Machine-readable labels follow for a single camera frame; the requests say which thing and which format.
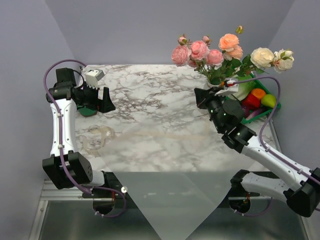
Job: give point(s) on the white ribbed vase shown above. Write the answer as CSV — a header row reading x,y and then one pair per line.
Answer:
x,y
211,85

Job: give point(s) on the toy red pepper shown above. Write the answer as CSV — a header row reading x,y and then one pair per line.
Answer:
x,y
251,102

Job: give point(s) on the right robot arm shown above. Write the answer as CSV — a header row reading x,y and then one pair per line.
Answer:
x,y
296,185

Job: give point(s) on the small pink rose stem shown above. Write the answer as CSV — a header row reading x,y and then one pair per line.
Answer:
x,y
192,53

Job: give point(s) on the toy yellow-green pear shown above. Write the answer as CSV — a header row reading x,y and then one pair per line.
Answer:
x,y
269,100

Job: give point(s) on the pink double rose stem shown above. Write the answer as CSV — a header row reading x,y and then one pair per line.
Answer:
x,y
214,62

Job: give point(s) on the aluminium frame rail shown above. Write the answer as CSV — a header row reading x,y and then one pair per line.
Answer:
x,y
61,214

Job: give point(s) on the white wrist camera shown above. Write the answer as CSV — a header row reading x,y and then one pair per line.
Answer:
x,y
228,87
92,78

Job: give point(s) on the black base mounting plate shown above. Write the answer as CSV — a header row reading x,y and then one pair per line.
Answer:
x,y
164,190

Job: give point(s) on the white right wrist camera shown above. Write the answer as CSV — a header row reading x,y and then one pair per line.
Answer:
x,y
228,87

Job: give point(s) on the white rose stem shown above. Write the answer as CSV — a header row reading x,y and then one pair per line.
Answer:
x,y
263,58

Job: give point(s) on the green plastic basket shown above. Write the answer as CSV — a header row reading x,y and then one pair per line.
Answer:
x,y
259,85

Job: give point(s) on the toy purple eggplant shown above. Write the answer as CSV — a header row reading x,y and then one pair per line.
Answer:
x,y
255,113

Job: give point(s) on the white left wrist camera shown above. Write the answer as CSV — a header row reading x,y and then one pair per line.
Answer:
x,y
92,78

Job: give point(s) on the white wrapping paper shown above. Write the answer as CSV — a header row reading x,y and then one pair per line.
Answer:
x,y
212,156

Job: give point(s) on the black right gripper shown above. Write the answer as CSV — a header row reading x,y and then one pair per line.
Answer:
x,y
203,96

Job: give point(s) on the toy green cabbage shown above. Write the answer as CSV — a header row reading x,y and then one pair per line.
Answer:
x,y
244,88

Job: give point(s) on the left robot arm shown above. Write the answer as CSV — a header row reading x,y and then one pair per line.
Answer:
x,y
66,167

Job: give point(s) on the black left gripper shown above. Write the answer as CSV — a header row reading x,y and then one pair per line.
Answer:
x,y
108,104

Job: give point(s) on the peach rose stem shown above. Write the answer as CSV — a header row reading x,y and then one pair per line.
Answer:
x,y
232,52

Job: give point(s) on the toy orange fruit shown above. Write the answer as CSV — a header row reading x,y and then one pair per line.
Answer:
x,y
258,93

